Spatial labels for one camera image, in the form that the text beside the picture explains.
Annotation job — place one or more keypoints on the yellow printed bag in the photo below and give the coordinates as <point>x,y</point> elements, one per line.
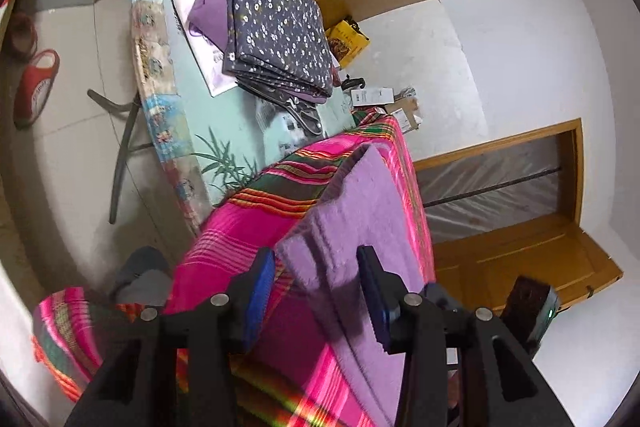
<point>347,42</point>

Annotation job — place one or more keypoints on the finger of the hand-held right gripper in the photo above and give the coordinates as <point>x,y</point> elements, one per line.
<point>445,298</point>

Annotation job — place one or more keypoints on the pink plaid blanket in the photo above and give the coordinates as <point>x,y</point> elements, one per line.
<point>235,227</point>

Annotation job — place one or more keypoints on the brown cardboard box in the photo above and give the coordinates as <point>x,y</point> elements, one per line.
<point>405,112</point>

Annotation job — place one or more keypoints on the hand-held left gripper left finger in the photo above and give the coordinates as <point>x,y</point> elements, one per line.
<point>262,302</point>

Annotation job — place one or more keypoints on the person's grey shoe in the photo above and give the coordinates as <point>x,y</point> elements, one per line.
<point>145,279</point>

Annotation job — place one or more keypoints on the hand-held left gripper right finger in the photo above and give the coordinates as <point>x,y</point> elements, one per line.
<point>374,302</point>

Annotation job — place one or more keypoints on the wooden door frame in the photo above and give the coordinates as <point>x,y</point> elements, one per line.
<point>572,177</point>

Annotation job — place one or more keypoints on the dark floral folded cloth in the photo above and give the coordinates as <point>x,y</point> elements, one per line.
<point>275,22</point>

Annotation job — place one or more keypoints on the clear plastic door curtain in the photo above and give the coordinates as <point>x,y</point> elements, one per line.
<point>490,192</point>

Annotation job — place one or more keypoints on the wooden door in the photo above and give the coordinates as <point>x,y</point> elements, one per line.
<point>525,262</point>

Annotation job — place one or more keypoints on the table with printed cover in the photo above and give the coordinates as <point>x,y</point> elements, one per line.
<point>225,132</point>

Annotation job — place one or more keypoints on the metal table leg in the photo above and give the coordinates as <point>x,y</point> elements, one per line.
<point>122,157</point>

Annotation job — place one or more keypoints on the purple fleece garment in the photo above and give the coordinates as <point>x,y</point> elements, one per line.
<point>360,207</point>

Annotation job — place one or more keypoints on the small white box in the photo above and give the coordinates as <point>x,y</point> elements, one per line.
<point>370,97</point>

